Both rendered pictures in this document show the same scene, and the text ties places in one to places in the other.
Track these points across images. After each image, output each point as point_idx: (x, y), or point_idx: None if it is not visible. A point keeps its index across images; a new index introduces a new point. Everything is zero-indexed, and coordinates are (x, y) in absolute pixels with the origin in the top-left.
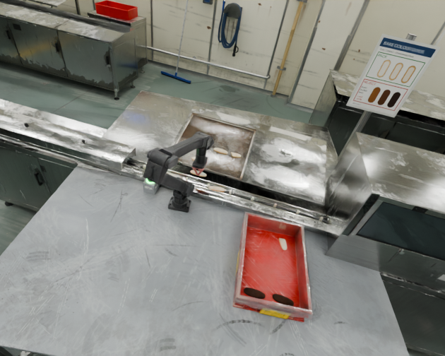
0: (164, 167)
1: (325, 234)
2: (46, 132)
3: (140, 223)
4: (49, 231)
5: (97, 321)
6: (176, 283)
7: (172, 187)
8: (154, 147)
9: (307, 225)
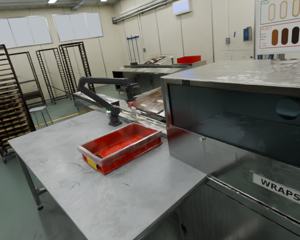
0: (81, 81)
1: None
2: None
3: (90, 127)
4: (60, 125)
5: (36, 148)
6: (74, 146)
7: (96, 101)
8: None
9: None
